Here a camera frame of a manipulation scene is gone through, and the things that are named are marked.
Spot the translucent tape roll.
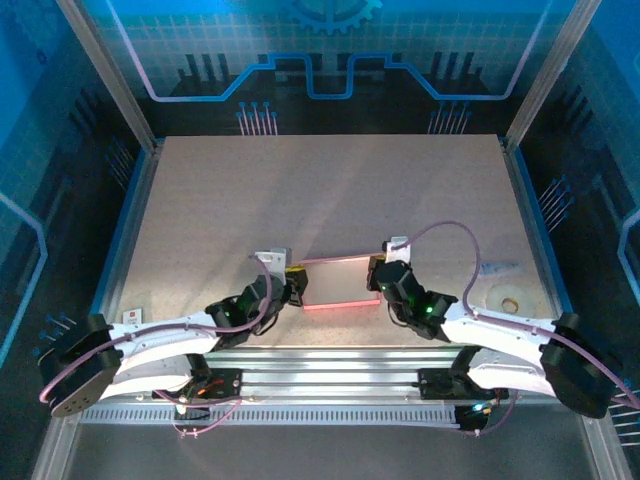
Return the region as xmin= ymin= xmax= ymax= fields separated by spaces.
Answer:
xmin=485 ymin=283 xmax=534 ymax=315

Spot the aluminium frame post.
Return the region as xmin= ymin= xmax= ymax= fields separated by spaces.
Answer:
xmin=55 ymin=0 xmax=162 ymax=154
xmin=501 ymin=0 xmax=605 ymax=155

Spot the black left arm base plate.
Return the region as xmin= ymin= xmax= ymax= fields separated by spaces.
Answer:
xmin=152 ymin=367 xmax=244 ymax=401

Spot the aluminium table side rail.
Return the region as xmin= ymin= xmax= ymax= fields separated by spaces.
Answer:
xmin=499 ymin=138 xmax=591 ymax=364
xmin=82 ymin=139 xmax=164 ymax=364

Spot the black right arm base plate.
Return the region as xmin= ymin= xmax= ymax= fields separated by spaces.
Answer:
xmin=418 ymin=367 xmax=510 ymax=401

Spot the slotted grey cable duct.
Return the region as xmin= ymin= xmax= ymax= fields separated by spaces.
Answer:
xmin=79 ymin=405 xmax=461 ymax=427

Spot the black control box with LED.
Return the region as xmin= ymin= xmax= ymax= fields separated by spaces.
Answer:
xmin=454 ymin=402 xmax=494 ymax=435

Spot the pink and white paper box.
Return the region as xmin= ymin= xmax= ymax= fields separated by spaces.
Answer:
xmin=298 ymin=252 xmax=384 ymax=314

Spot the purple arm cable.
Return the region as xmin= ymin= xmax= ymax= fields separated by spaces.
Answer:
xmin=394 ymin=221 xmax=640 ymax=437
xmin=38 ymin=254 xmax=275 ymax=441

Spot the clear plastic bag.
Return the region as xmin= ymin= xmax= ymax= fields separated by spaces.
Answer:
xmin=479 ymin=258 xmax=522 ymax=277

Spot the aluminium mounting rail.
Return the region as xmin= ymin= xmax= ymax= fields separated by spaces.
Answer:
xmin=59 ymin=344 xmax=601 ymax=401

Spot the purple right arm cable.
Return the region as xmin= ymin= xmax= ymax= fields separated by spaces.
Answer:
xmin=394 ymin=221 xmax=640 ymax=437

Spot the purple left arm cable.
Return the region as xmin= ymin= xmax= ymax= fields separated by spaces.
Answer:
xmin=38 ymin=254 xmax=275 ymax=441

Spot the white connector plug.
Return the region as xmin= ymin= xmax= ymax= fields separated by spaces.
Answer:
xmin=173 ymin=394 xmax=211 ymax=421

